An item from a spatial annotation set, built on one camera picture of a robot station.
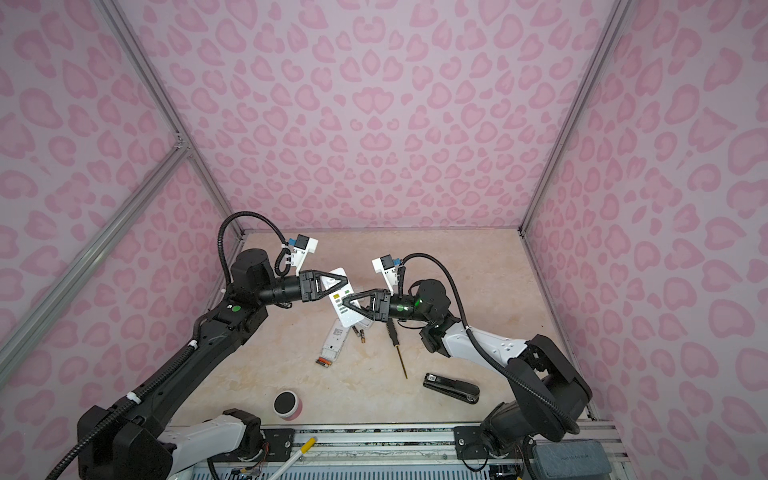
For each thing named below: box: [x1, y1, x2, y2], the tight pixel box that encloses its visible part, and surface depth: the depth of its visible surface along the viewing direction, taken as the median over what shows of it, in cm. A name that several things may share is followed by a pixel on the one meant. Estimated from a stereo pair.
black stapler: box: [423, 373, 481, 404], surface depth 82 cm
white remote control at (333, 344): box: [316, 318, 350, 368], surface depth 91 cm
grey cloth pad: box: [532, 440, 612, 480], surface depth 69 cm
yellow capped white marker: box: [268, 437, 317, 480], surface depth 72 cm
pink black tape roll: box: [272, 390, 303, 421], surface depth 77 cm
